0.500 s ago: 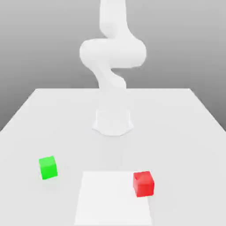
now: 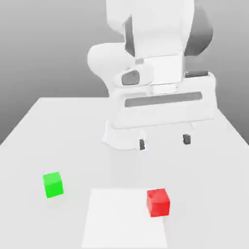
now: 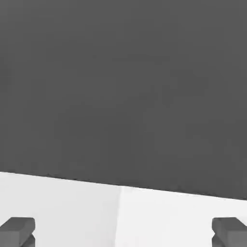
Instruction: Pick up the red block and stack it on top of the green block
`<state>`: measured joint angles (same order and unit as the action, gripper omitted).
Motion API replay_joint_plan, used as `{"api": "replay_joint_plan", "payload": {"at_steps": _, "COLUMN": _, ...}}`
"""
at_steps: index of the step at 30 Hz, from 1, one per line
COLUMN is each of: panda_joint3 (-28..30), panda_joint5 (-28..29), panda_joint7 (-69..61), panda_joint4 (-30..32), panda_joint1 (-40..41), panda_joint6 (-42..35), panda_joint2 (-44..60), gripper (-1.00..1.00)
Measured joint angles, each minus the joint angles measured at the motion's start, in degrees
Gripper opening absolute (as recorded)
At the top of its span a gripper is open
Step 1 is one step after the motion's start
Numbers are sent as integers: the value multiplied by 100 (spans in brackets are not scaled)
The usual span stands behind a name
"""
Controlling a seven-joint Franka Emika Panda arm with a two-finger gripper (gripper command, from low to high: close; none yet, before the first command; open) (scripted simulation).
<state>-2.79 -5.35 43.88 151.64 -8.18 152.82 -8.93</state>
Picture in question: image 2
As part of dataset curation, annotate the small red cube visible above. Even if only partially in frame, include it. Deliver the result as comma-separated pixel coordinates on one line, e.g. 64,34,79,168
146,188,171,218

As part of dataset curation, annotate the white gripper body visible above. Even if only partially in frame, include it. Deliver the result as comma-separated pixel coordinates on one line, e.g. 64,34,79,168
108,73,218,130

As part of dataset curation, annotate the small green cube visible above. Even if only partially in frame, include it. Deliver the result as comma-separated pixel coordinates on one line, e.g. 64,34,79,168
42,171,64,199

